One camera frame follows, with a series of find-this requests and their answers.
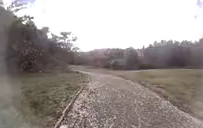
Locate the open grass field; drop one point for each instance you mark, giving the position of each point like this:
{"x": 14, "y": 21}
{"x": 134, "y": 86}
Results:
{"x": 175, "y": 83}

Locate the distant row of trees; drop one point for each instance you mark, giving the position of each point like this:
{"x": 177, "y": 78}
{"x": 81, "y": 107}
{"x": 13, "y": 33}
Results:
{"x": 162, "y": 55}

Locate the grey gravel-strewn paved path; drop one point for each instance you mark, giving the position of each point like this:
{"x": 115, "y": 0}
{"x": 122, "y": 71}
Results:
{"x": 122, "y": 106}

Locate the grass verge beside trees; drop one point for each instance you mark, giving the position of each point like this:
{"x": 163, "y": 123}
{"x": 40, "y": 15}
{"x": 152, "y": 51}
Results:
{"x": 45, "y": 93}

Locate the wood of trees and bushes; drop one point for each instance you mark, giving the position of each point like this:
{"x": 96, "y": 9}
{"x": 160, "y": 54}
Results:
{"x": 32, "y": 50}

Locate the path kerb edge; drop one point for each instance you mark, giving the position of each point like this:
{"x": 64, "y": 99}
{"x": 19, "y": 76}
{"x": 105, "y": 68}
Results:
{"x": 69, "y": 105}

